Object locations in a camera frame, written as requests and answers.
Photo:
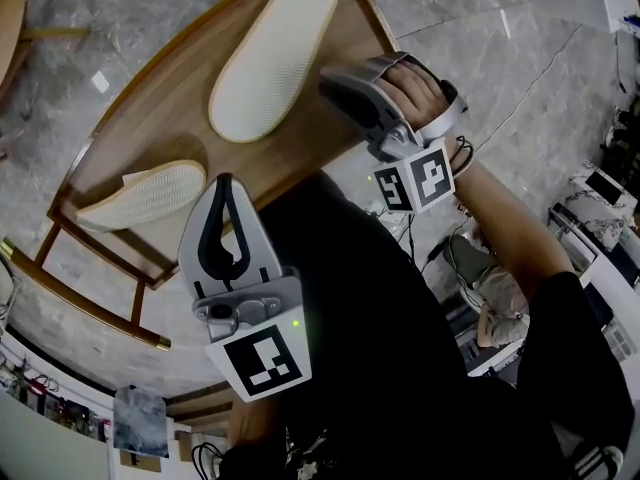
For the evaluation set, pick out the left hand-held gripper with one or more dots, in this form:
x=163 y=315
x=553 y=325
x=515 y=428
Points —
x=265 y=358

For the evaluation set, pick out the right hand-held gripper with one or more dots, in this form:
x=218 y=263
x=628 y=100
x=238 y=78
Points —
x=425 y=178

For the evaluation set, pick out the white tan-edged slipper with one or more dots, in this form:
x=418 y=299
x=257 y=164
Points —
x=150 y=193

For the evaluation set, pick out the white shoe insole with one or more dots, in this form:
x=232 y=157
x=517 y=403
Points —
x=275 y=58

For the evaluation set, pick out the person's left forearm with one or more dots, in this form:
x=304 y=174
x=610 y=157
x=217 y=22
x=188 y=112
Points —
x=255 y=423

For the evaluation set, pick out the person's right forearm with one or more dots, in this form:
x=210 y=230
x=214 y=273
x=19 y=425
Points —
x=510 y=228

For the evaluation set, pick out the person's right hand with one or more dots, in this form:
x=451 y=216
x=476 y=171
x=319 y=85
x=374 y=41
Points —
x=415 y=93

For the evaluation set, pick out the wooden shoe rack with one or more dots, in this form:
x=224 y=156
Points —
x=165 y=118

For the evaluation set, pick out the brown wooden steps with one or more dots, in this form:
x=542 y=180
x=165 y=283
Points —
x=200 y=408

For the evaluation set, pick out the person's black floral shirt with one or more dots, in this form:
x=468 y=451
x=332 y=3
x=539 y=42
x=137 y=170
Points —
x=375 y=343

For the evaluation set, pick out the blue grey painting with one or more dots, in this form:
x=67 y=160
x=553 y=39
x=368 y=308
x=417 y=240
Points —
x=140 y=418

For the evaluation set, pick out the white paper scrap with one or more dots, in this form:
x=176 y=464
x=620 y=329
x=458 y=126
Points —
x=100 y=82

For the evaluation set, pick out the row of assorted shelf items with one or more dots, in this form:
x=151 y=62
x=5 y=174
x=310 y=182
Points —
x=65 y=413

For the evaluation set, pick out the marble pattern cabinet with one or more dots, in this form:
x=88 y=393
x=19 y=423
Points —
x=607 y=223

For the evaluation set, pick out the oval wooden coffee table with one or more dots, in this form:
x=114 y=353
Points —
x=10 y=18

